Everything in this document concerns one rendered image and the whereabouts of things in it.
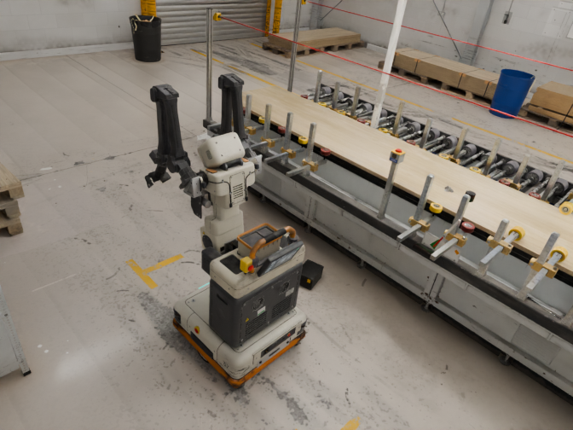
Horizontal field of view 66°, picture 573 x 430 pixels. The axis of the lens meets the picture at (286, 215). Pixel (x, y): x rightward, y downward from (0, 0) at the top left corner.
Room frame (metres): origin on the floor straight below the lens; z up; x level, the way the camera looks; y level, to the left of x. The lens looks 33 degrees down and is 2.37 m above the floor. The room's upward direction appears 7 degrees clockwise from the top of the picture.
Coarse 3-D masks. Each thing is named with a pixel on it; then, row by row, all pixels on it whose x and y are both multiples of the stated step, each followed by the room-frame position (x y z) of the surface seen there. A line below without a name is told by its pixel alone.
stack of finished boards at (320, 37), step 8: (288, 32) 10.56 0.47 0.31; (304, 32) 10.79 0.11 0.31; (312, 32) 10.90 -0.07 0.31; (320, 32) 11.01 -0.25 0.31; (328, 32) 11.14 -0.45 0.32; (336, 32) 11.26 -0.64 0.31; (344, 32) 11.39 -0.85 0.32; (352, 32) 11.51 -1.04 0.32; (272, 40) 10.06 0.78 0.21; (280, 40) 9.91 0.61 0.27; (304, 40) 9.98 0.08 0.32; (312, 40) 10.12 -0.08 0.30; (320, 40) 10.31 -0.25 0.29; (328, 40) 10.54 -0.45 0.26; (336, 40) 10.77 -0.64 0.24; (344, 40) 11.01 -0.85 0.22; (352, 40) 11.25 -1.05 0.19; (288, 48) 9.76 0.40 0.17; (304, 48) 9.93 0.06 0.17
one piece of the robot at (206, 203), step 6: (204, 192) 2.13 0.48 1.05; (192, 198) 2.15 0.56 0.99; (198, 198) 2.11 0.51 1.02; (204, 198) 2.12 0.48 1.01; (192, 204) 2.15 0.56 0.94; (198, 204) 2.11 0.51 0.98; (204, 204) 2.09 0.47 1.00; (210, 204) 2.10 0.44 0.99; (198, 210) 2.11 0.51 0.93; (198, 216) 2.11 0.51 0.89
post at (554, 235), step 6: (552, 234) 1.97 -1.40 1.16; (558, 234) 1.97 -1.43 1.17; (552, 240) 1.96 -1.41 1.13; (546, 246) 1.97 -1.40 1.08; (552, 246) 1.95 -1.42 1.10; (546, 252) 1.96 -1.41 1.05; (540, 258) 1.97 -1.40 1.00; (546, 258) 1.95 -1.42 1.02; (534, 270) 1.97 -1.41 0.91; (528, 276) 1.97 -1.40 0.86; (534, 276) 1.96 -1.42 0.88; (528, 282) 1.96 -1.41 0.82; (522, 288) 1.97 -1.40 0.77; (522, 294) 1.96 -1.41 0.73
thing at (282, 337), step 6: (294, 324) 1.95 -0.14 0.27; (300, 324) 1.98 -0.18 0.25; (288, 330) 1.89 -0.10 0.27; (294, 330) 1.94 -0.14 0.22; (276, 336) 1.83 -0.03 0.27; (282, 336) 1.86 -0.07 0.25; (288, 336) 1.90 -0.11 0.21; (270, 342) 1.78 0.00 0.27; (276, 342) 1.82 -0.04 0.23; (282, 342) 1.86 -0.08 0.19; (264, 348) 1.73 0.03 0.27; (270, 348) 1.78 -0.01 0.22; (252, 354) 1.68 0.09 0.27; (258, 354) 1.70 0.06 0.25; (264, 354) 1.74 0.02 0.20; (258, 360) 1.70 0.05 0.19
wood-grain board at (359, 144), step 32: (256, 96) 4.28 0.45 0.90; (288, 96) 4.41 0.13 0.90; (320, 128) 3.67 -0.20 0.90; (352, 128) 3.77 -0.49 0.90; (352, 160) 3.10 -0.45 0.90; (384, 160) 3.17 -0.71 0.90; (416, 160) 3.25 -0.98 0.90; (448, 160) 3.33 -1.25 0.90; (416, 192) 2.72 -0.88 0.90; (448, 192) 2.78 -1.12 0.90; (480, 192) 2.84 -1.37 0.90; (512, 192) 2.91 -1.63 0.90; (480, 224) 2.40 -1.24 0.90; (512, 224) 2.45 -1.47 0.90; (544, 224) 2.50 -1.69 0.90
